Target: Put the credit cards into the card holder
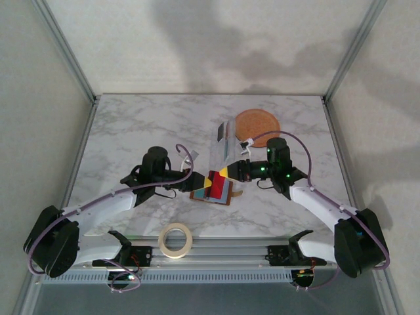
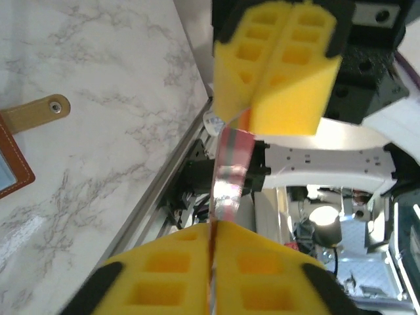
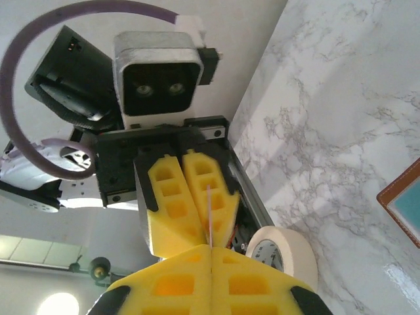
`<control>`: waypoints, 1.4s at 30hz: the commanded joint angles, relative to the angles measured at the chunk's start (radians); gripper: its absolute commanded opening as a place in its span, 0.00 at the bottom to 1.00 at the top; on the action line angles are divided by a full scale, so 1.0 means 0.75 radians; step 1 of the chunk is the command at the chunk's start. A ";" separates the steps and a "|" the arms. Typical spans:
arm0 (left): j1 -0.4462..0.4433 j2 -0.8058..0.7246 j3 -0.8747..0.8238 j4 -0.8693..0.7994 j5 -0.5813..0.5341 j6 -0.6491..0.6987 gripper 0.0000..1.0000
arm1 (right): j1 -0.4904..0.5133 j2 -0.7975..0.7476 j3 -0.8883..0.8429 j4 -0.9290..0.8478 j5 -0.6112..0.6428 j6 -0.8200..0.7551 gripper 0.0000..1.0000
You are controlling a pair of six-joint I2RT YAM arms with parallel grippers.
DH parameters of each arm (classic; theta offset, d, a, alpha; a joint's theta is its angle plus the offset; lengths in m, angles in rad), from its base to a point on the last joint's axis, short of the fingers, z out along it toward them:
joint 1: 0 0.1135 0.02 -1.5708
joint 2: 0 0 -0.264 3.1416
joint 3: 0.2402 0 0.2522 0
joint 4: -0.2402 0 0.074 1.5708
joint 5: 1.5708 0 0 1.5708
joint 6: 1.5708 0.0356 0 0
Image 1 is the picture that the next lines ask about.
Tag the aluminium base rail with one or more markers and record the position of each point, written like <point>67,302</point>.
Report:
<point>229,252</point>

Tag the aluminium table side rail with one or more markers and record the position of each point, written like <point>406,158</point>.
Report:
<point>82,144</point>
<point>338,151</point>

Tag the teal card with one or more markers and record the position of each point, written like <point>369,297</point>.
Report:
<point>198,194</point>
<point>227,150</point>

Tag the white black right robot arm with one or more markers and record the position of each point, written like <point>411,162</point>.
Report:
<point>315,203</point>

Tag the red VIP card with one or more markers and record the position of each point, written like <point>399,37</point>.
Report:
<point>218,187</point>

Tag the brown leather card holder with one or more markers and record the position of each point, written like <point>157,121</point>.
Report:
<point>229,198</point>

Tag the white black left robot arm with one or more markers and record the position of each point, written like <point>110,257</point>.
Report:
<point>105,200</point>

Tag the aluminium frame post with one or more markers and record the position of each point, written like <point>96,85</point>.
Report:
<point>354,49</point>
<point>65,49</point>

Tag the round orange coaster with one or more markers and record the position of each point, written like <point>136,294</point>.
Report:
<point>259,123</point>

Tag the beige masking tape roll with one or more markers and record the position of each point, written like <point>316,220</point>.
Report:
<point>175,255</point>

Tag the dark grey card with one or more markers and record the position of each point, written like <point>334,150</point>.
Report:
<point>222,132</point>

